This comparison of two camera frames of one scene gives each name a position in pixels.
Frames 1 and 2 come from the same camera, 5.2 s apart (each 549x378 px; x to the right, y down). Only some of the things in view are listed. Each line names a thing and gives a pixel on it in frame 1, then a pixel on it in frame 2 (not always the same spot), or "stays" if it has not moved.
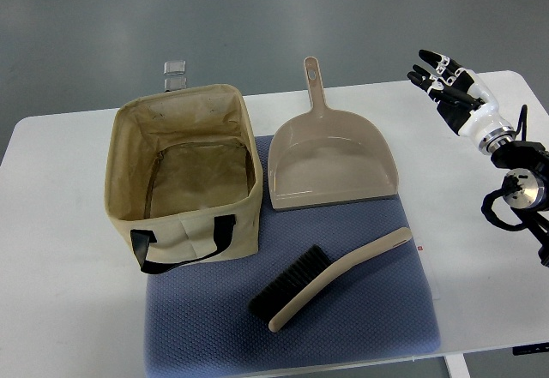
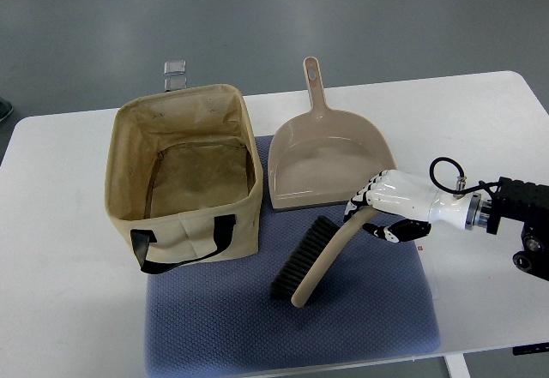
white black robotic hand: (463, 101) → (403, 194)
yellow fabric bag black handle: (184, 177) stays
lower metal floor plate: (175, 83) stays
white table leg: (456, 365) stays
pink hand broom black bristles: (312, 272) → (312, 255)
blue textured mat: (197, 318) stays
